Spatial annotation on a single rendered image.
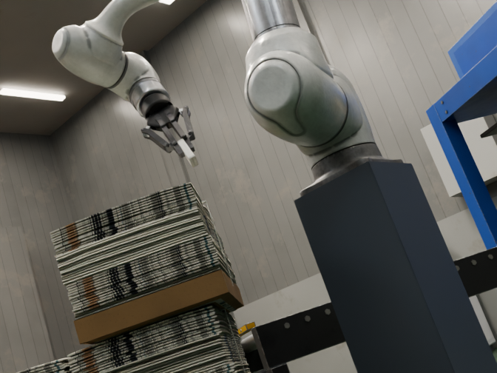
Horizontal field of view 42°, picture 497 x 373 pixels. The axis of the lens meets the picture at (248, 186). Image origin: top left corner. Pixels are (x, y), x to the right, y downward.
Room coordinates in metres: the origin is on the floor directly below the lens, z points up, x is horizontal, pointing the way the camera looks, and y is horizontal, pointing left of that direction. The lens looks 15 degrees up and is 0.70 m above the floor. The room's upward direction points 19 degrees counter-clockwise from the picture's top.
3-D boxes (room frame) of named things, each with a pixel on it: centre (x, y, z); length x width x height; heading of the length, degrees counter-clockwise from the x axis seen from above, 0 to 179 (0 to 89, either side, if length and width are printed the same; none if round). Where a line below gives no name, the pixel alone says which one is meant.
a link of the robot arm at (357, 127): (1.40, -0.22, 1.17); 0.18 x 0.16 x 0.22; 158
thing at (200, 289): (1.26, 0.24, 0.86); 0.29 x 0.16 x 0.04; 91
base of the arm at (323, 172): (1.42, -0.23, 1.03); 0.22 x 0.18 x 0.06; 143
